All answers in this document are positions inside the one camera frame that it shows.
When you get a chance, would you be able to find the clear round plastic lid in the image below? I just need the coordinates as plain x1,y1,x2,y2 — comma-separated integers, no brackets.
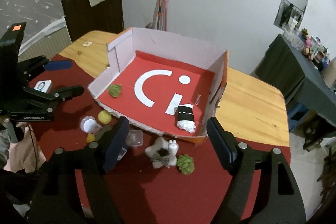
80,116,102,134

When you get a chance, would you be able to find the yellow bottle cap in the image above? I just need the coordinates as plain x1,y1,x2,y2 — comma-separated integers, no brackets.
97,110,112,124

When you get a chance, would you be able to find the large green yarn ball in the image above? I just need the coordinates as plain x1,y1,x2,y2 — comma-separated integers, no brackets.
108,84,122,98

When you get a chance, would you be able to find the small green yarn ball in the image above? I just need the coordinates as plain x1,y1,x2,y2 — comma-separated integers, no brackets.
177,155,195,175

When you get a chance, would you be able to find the white plush alpaca toy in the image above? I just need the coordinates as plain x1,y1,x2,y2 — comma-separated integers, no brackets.
145,137,179,169

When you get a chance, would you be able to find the black white sock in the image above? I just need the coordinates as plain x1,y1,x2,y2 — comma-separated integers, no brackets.
175,103,197,134

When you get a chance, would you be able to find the yellow toy figure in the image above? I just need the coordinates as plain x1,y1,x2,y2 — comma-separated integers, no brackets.
86,133,96,143

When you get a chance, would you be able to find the person's hand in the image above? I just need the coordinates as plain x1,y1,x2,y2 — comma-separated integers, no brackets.
0,116,28,169

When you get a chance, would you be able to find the white square charger device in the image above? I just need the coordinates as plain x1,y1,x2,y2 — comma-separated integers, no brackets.
34,80,52,93

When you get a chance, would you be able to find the dark wooden door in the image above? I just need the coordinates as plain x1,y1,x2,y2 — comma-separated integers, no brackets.
62,0,124,41

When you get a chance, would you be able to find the red knitted table mat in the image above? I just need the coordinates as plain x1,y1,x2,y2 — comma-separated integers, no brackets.
32,69,290,223

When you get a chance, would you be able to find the dark green side table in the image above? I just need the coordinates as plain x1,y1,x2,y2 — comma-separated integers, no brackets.
255,34,335,130

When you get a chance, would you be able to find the orange cardboard box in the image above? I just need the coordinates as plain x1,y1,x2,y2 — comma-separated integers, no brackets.
88,27,229,143

